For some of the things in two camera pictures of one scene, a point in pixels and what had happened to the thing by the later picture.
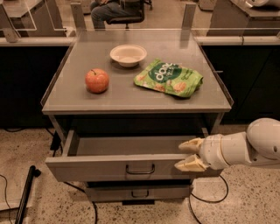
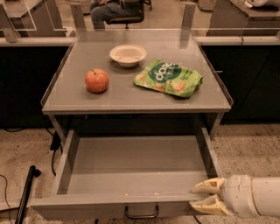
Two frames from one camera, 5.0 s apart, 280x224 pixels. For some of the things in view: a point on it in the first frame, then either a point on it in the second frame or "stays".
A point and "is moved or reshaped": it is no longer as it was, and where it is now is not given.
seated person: (104, 10) stays
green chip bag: (170, 77) stays
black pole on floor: (33, 173) stays
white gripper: (212, 151) → (237, 194)
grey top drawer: (90, 158) is moved or reshaped
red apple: (96, 80) stays
